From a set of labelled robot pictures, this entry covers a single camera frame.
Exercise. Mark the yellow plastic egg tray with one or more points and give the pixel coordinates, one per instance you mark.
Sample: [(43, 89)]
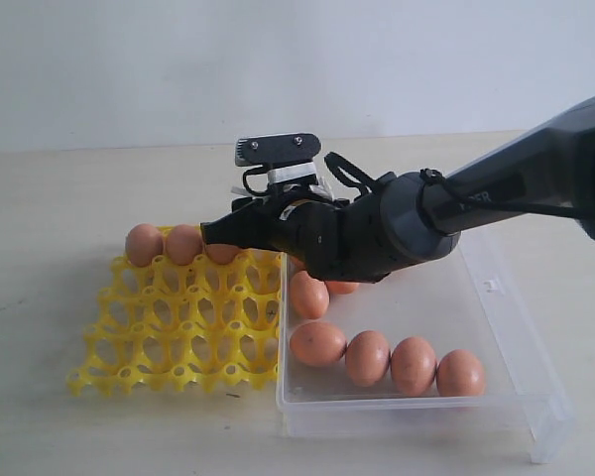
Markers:
[(169, 327)]

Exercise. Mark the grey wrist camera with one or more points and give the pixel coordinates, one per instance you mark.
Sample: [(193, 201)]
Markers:
[(285, 159)]

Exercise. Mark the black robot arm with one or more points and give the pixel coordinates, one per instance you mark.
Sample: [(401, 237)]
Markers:
[(399, 221)]

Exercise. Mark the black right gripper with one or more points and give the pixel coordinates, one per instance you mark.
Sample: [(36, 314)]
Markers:
[(293, 224)]

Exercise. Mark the brown egg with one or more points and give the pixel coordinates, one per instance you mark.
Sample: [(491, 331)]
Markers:
[(221, 254), (309, 296), (183, 244), (143, 243), (413, 366), (318, 344), (460, 374), (367, 358), (341, 288)]

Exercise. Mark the clear plastic box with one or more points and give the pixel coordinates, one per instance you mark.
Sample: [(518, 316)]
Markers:
[(467, 300)]

